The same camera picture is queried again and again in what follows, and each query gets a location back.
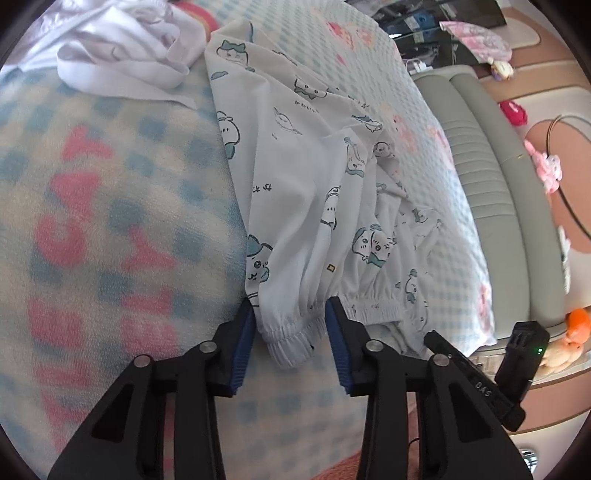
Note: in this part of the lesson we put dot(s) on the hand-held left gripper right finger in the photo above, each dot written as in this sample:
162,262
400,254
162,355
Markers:
339,350

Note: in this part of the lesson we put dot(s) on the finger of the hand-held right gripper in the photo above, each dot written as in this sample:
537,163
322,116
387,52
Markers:
441,344

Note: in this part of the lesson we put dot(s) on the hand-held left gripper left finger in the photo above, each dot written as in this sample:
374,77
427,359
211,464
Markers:
242,350

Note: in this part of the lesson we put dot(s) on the white cartoon print pajama pants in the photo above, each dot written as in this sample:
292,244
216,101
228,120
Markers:
286,161

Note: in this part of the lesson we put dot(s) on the pink hanging clothes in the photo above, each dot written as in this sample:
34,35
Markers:
475,39

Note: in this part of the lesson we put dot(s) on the open wardrobe with clothes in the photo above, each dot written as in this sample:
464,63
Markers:
415,18

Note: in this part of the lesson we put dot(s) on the beige plush toy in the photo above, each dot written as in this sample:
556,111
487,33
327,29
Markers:
558,353

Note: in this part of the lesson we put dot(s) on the orange plush toy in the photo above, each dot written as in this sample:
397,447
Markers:
577,323

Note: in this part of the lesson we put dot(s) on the pink fluffy fabric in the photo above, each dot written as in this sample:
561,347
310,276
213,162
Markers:
332,466

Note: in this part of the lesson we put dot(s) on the grey padded headboard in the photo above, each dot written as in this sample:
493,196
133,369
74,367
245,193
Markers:
485,184

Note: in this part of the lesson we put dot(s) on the checkered cartoon print blanket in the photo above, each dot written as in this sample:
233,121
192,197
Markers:
115,207

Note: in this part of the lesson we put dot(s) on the pink and white plush toy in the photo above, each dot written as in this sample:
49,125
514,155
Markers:
547,166

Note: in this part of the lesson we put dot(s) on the red plush toy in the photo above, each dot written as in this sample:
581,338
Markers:
515,110

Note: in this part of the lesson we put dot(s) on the white charger plug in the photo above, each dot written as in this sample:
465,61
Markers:
420,67

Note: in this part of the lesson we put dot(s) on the small yellow plush toy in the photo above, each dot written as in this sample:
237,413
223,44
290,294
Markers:
501,69

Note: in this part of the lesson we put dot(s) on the white satin garment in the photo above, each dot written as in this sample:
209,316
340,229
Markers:
115,60

